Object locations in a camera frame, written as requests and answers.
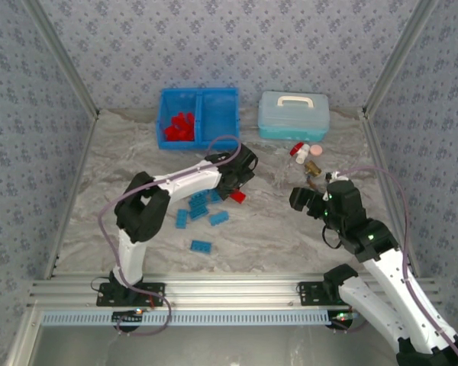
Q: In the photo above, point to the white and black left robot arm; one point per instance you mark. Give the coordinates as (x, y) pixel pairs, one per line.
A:
(183, 183)

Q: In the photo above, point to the red curved lego brick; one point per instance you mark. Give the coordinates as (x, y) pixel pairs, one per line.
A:
(191, 119)
(186, 134)

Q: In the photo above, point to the blue two-by-four lego brick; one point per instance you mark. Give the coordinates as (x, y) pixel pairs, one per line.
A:
(201, 246)
(182, 218)
(215, 195)
(198, 212)
(219, 218)
(198, 198)

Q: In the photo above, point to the aluminium upright profile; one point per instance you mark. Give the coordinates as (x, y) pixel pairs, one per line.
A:
(61, 57)
(400, 57)

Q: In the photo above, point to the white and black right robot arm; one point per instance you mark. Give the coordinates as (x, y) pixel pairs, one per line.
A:
(389, 289)

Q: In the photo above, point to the aluminium side rail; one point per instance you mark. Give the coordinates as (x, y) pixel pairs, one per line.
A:
(70, 194)

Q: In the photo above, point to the pink round disc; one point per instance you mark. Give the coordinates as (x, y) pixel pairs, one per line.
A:
(316, 149)

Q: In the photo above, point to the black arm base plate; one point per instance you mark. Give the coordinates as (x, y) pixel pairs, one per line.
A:
(152, 293)
(309, 293)

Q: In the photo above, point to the copper pipe fitting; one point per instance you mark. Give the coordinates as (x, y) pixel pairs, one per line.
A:
(313, 184)

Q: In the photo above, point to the red two-by-four lego brick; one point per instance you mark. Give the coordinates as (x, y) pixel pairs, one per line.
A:
(238, 197)
(170, 132)
(180, 117)

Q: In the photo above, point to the aluminium front rail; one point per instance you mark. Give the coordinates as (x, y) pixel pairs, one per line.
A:
(233, 289)

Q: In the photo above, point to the blue two-compartment plastic bin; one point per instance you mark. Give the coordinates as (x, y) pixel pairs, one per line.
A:
(217, 114)

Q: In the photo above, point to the small controller board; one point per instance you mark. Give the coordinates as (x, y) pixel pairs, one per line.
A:
(129, 318)
(341, 318)

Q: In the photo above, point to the brass pipe fitting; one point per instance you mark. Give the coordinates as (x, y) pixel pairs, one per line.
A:
(313, 168)

